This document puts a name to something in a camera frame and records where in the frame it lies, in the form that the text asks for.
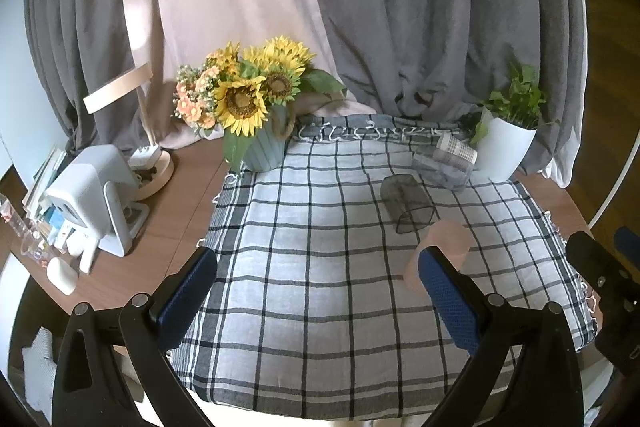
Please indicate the white plant pot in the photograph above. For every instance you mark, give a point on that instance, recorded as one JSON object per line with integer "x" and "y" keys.
{"x": 502, "y": 147}

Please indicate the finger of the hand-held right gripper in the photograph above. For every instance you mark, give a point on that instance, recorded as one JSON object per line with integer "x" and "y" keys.
{"x": 629, "y": 240}
{"x": 595, "y": 262}

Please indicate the pink cup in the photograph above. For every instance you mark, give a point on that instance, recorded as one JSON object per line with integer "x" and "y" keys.
{"x": 442, "y": 239}

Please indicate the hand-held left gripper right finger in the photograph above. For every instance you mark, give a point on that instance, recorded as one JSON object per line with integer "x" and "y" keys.
{"x": 447, "y": 302}

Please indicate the white earbuds case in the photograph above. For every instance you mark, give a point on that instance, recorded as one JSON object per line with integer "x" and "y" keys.
{"x": 62, "y": 274}

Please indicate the row of books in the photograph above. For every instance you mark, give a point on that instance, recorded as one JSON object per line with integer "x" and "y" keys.
{"x": 47, "y": 179}

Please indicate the blue-grey ribbed vase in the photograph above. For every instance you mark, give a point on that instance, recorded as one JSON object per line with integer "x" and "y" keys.
{"x": 265, "y": 147}

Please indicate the checked black white cloth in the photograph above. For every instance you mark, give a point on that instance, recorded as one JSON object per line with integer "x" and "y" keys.
{"x": 325, "y": 282}

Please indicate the white charger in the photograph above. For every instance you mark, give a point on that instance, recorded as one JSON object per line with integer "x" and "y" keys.
{"x": 145, "y": 155}

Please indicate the checked paper cup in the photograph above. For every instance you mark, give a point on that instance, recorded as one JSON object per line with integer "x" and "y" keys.
{"x": 457, "y": 149}

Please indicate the white star cushion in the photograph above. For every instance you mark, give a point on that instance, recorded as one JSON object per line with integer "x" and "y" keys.
{"x": 40, "y": 367}

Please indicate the dark transparent cup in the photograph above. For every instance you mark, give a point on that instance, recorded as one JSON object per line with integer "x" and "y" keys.
{"x": 402, "y": 199}

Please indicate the clear plastic cup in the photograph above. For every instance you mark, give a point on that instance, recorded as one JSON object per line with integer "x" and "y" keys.
{"x": 440, "y": 174}

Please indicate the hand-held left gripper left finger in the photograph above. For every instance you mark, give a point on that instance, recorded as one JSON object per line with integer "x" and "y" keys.
{"x": 187, "y": 292}

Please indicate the wooden desk lamp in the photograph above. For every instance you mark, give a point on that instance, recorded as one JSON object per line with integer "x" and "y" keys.
{"x": 117, "y": 87}

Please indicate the clear measuring cup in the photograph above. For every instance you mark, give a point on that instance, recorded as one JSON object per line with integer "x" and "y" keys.
{"x": 22, "y": 239}

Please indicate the sunflower bouquet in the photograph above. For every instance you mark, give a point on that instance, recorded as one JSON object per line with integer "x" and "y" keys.
{"x": 242, "y": 99}

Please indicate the white desktop device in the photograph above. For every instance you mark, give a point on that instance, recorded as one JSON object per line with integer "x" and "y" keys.
{"x": 92, "y": 192}

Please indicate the white pole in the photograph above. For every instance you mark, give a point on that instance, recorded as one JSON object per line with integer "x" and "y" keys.
{"x": 612, "y": 187}

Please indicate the green leafy plant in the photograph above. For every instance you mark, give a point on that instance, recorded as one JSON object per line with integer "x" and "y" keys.
{"x": 517, "y": 99}

